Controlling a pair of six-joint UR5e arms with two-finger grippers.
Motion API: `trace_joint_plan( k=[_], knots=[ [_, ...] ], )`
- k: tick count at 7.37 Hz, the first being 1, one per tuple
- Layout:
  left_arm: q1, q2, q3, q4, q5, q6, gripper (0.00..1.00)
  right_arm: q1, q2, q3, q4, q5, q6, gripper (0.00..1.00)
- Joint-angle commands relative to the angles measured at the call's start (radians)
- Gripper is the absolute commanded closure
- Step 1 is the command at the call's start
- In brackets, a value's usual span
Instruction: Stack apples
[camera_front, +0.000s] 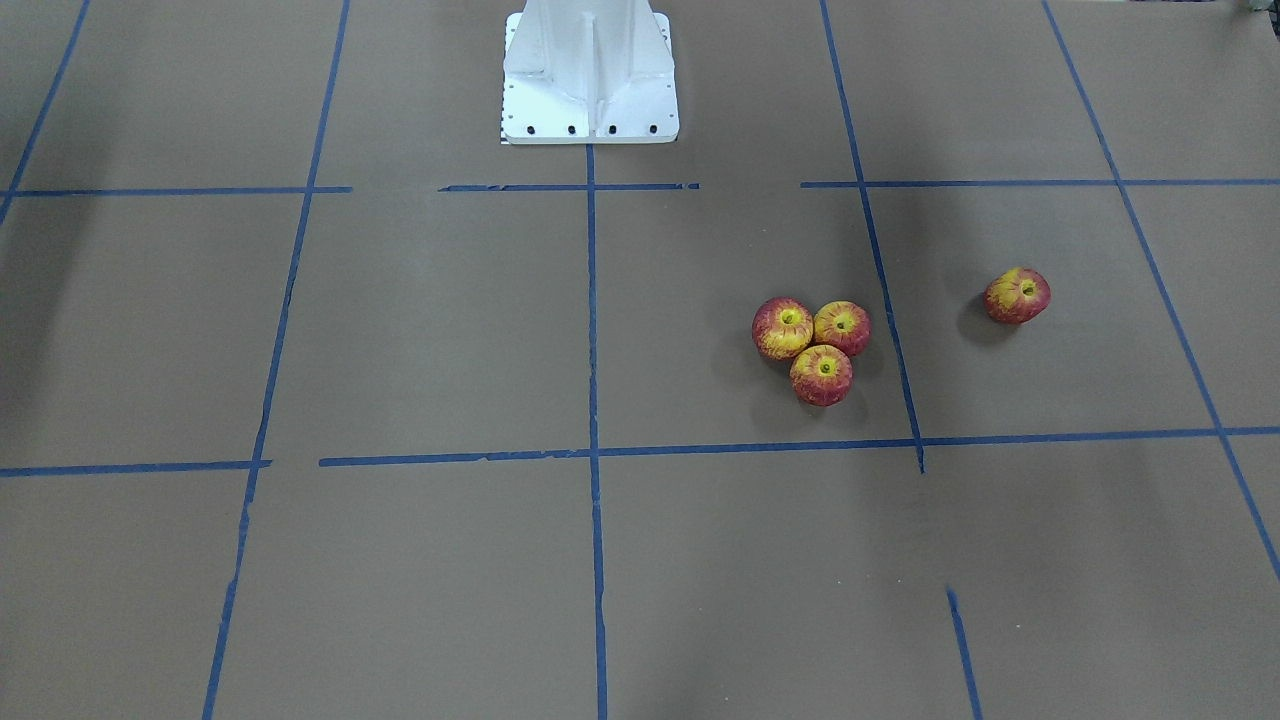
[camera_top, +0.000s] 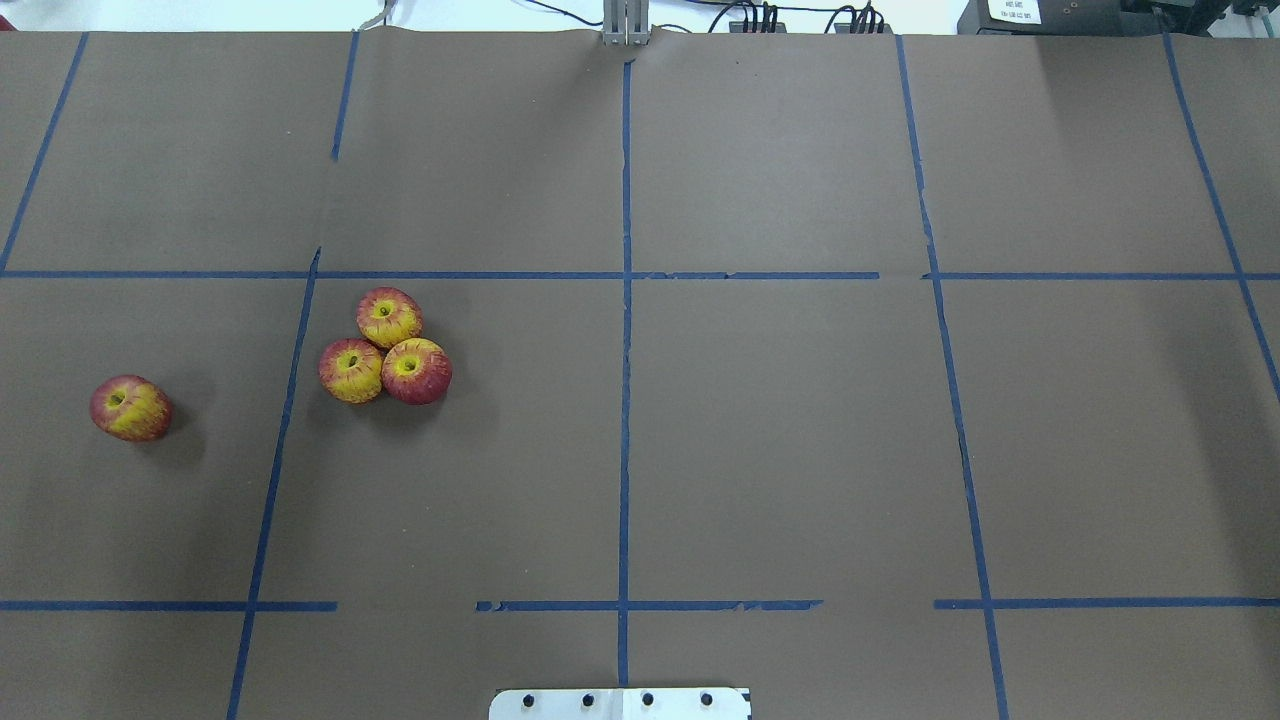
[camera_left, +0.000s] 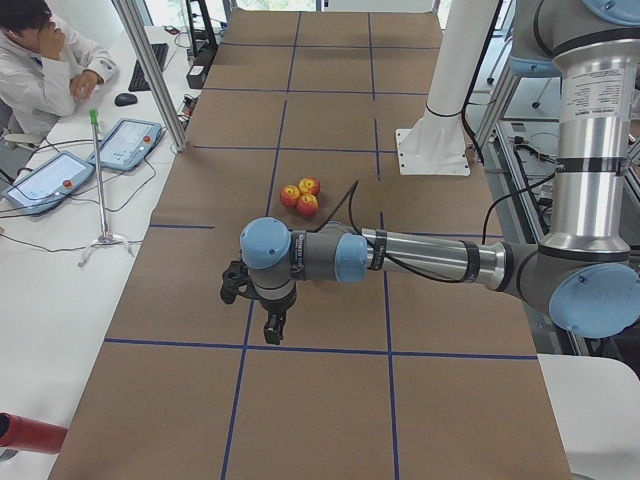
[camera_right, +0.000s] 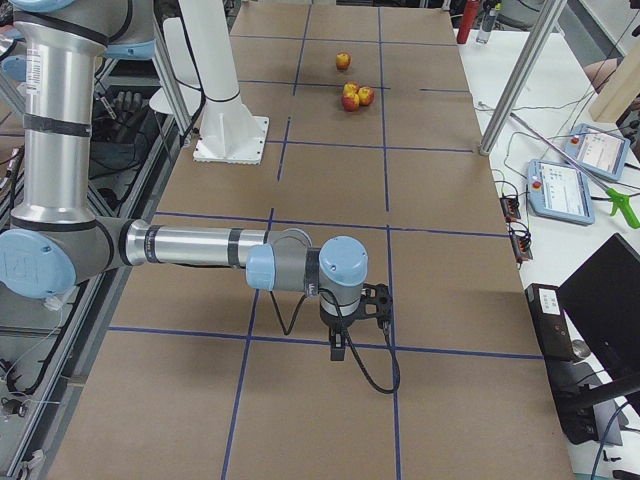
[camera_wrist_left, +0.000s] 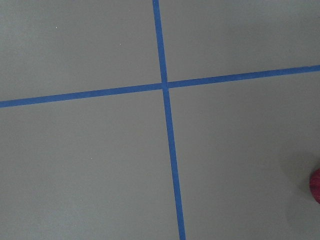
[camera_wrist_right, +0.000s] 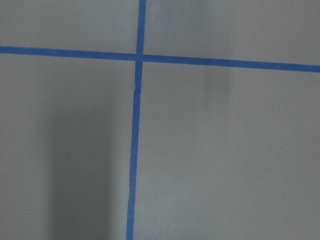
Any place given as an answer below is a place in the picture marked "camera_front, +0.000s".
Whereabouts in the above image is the red yellow apple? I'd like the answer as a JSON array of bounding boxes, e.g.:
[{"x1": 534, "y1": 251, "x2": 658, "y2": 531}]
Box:
[{"x1": 983, "y1": 266, "x2": 1052, "y2": 325}]

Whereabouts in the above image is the base apple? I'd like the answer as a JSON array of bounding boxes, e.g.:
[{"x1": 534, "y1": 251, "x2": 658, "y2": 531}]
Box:
[
  {"x1": 812, "y1": 300, "x2": 872, "y2": 357},
  {"x1": 751, "y1": 296, "x2": 814, "y2": 361},
  {"x1": 788, "y1": 345, "x2": 854, "y2": 407}
]

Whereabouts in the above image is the front base apple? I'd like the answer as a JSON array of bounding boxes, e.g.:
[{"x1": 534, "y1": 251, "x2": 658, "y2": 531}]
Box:
[{"x1": 788, "y1": 345, "x2": 854, "y2": 407}]

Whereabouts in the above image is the rear base apple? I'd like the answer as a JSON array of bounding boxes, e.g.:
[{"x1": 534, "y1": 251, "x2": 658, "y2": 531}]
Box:
[{"x1": 812, "y1": 300, "x2": 872, "y2": 357}]

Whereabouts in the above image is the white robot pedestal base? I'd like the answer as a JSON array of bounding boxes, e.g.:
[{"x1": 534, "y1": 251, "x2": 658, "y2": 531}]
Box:
[{"x1": 500, "y1": 1, "x2": 681, "y2": 145}]

